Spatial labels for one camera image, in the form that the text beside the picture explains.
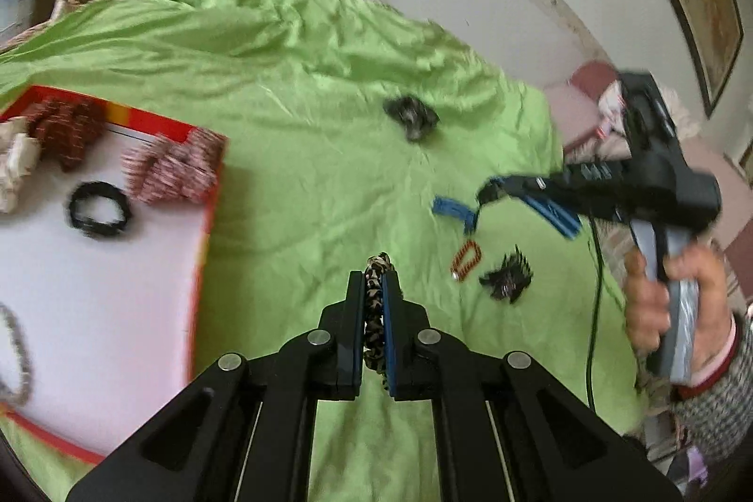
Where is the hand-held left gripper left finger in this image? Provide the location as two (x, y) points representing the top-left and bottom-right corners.
(64, 270), (368, 502)

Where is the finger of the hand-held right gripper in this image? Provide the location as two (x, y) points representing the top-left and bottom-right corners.
(476, 174), (569, 204)
(518, 191), (589, 244)

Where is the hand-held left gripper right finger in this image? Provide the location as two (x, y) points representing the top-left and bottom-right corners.
(379, 272), (686, 502)

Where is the leopard print bracelet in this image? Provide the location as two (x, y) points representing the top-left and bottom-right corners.
(361, 252), (407, 397)

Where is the red and white box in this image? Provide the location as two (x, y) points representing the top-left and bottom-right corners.
(0, 84), (229, 466)

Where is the red plaid scrunchie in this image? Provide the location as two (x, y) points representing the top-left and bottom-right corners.
(122, 127), (229, 206)

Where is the black scrunchie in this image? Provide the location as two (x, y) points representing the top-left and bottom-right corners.
(67, 180), (130, 238)

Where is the white pearl bracelet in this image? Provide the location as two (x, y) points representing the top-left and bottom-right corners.
(0, 302), (35, 403)

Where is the red polka dot scrunchie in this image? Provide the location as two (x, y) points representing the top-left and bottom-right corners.
(26, 97), (110, 172)

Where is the white polka dot scrunchie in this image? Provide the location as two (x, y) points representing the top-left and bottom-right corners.
(0, 117), (42, 214)

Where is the person's right forearm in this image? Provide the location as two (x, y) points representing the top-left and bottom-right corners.
(671, 314), (753, 479)

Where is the person's right hand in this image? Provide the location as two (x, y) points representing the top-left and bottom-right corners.
(624, 237), (736, 362)

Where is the black claw hair clip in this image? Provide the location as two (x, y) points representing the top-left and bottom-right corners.
(479, 243), (535, 306)

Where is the pink cushion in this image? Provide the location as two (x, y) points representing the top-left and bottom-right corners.
(544, 61), (621, 150)

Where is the camouflage scrunchie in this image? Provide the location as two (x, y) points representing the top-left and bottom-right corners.
(384, 93), (441, 144)

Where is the green bed sheet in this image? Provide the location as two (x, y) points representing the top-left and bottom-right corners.
(0, 0), (648, 502)

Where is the black cable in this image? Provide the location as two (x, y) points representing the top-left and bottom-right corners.
(585, 216), (608, 414)

